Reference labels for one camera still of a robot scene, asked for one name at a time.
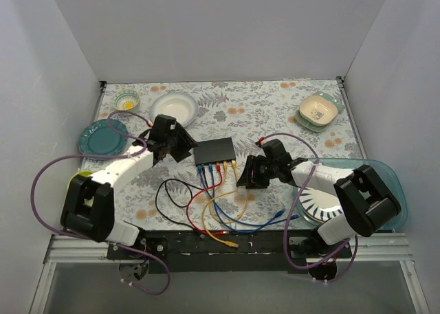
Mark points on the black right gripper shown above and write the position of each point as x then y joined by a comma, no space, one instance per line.
256,171

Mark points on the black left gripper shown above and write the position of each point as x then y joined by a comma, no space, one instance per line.
175,142

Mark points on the black network switch box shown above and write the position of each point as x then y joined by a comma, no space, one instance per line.
213,151

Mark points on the yellow ethernet cable end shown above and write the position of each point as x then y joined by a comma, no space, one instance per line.
246,199

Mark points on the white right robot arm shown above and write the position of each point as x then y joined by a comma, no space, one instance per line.
349,201

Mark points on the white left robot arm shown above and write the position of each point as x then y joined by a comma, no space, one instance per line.
89,208

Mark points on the white shallow bowl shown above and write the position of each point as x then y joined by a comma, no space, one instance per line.
183,107

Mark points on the floral patterned tablecloth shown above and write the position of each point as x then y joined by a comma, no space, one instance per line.
171,195

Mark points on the small patterned bowl yellow centre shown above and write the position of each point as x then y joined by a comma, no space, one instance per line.
126,100

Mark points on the blue striped round plate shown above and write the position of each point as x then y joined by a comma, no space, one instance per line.
318,206

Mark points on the teal scalloped plate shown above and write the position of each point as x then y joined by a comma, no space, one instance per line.
100,139

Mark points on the cream square bowl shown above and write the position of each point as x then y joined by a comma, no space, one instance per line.
317,110

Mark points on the lime green bowl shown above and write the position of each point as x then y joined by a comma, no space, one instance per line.
79,177

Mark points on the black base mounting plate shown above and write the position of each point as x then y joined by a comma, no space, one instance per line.
186,251

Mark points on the transparent blue plastic tray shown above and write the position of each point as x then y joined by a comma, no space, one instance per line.
387,175

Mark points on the blue ethernet cable end port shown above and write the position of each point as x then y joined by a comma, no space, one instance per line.
220,212

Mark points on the aluminium frame rail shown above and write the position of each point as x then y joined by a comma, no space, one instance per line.
84,277

